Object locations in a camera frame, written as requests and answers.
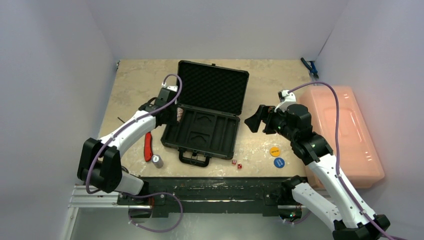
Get blue dealer button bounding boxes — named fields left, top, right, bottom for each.
left=273, top=157, right=285, bottom=169

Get purple poker chip stack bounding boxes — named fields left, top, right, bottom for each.
left=151, top=154, right=164, bottom=169

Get blue handled pliers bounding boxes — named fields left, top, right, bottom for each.
left=300, top=57, right=319, bottom=79

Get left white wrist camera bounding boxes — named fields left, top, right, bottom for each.
left=165, top=85, right=178, bottom=93

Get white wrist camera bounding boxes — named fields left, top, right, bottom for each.
left=274, top=89, right=297, bottom=113
left=165, top=85, right=178, bottom=93

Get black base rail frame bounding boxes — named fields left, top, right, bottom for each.
left=69, top=177, right=308, bottom=221

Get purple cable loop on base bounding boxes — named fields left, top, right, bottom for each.
left=128, top=192, right=184, bottom=233

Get yellow dealer button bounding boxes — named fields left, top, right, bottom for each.
left=269, top=146, right=281, bottom=158

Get black poker set case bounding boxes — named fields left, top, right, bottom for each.
left=160, top=60, right=250, bottom=168

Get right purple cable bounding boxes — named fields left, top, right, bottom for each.
left=287, top=81, right=407, bottom=240

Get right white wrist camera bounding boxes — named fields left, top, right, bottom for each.
left=274, top=89, right=297, bottom=113

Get red black folding knife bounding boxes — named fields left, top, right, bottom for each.
left=143, top=132, right=154, bottom=162

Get pink translucent plastic bin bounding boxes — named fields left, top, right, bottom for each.
left=298, top=85, right=385, bottom=189

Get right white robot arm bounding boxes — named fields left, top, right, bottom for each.
left=244, top=104, right=391, bottom=240

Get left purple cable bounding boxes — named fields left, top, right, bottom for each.
left=85, top=73, right=183, bottom=195

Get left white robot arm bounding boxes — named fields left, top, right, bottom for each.
left=77, top=86, right=181, bottom=205

